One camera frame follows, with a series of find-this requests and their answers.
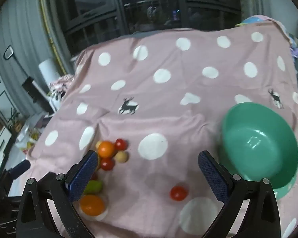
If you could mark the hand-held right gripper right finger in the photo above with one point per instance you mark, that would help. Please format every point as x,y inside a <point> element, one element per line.
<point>213,178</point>

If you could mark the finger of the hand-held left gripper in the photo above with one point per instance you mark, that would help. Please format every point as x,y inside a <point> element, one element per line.
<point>19,169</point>

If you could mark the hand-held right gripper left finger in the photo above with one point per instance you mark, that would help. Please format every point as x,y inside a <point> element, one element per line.
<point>82,176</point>

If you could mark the red tomato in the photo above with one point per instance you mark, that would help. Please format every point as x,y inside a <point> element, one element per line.
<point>94,176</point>
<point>121,144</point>
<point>107,164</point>

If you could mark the green fruit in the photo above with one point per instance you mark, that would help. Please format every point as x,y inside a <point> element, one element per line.
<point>94,187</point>

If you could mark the orange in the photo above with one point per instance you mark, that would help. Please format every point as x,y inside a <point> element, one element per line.
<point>106,148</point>
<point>92,204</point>

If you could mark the beige round fruit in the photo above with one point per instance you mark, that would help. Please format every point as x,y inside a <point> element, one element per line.
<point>121,156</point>
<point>98,143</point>

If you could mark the orange-red tomato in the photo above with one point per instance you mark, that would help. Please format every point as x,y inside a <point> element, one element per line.
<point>178,192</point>

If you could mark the green plastic bowl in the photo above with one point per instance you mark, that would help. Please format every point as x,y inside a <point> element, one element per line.
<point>258,141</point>

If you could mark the yellow printed bag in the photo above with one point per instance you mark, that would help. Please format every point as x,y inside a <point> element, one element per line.
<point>27,140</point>

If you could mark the potted plant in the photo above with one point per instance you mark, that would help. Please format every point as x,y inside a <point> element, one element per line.
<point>12,119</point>

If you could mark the dark red box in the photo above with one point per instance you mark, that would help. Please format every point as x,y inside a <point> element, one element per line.
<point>43,121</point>

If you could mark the white bag with black print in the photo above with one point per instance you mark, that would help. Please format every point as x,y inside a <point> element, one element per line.
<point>56,99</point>

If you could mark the black flat box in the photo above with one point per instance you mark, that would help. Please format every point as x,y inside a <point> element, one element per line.
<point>32,89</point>

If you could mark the pink polka-dot cloth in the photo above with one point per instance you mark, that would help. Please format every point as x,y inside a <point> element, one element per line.
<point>164,99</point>

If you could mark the pink clothes pile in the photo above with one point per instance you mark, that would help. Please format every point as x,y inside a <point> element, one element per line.
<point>60,81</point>

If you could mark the white paper roll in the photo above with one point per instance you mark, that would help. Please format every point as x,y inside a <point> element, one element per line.
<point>48,67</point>

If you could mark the grey curtain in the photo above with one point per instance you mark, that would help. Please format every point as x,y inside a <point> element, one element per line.
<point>19,24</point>

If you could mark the pastel colourful cloth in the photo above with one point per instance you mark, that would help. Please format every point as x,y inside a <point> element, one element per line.
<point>253,19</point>

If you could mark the dark window frame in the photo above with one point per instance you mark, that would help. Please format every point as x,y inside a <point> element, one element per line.
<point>89,17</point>

